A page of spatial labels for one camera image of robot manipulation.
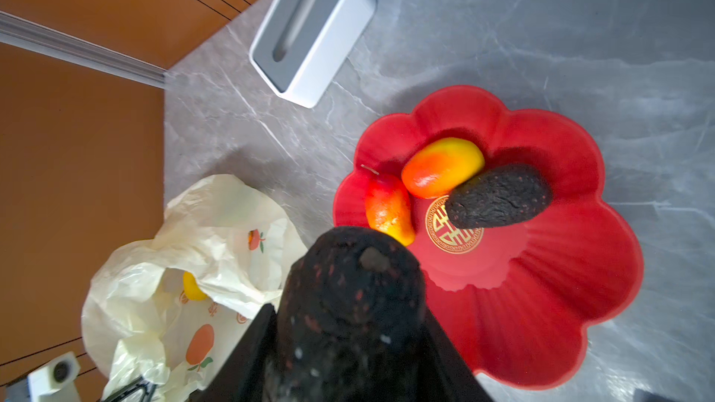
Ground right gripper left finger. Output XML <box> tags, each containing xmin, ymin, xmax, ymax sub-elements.
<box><xmin>189</xmin><ymin>303</ymin><xmax>277</xmax><ymax>402</ymax></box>

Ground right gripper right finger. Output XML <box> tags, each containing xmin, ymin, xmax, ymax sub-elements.
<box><xmin>418</xmin><ymin>312</ymin><xmax>493</xmax><ymax>402</ymax></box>

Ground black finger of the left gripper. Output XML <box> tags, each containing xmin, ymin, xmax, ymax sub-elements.
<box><xmin>102</xmin><ymin>377</ymin><xmax>158</xmax><ymax>402</ymax></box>

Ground cream plastic bag orange prints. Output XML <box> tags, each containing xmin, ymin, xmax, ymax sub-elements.
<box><xmin>81</xmin><ymin>174</ymin><xmax>307</xmax><ymax>401</ymax></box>

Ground yellow bell pepper fruit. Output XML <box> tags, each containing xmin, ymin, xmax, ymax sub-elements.
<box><xmin>182</xmin><ymin>272</ymin><xmax>208</xmax><ymax>302</ymax></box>

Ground small red yellow fruit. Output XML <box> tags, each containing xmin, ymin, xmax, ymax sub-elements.
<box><xmin>363</xmin><ymin>166</ymin><xmax>416</xmax><ymax>247</ymax></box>

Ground red flower-shaped plate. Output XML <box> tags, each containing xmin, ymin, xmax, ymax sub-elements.
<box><xmin>333</xmin><ymin>86</ymin><xmax>644</xmax><ymax>390</ymax></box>

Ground red orange peach fruit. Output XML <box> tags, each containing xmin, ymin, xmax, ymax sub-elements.
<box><xmin>401</xmin><ymin>138</ymin><xmax>485</xmax><ymax>199</ymax></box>

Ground white grey tissue box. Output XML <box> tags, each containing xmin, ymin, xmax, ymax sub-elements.
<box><xmin>250</xmin><ymin>0</ymin><xmax>377</xmax><ymax>109</ymax></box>

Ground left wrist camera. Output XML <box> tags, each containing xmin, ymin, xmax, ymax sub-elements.
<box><xmin>5</xmin><ymin>352</ymin><xmax>81</xmax><ymax>402</ymax></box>

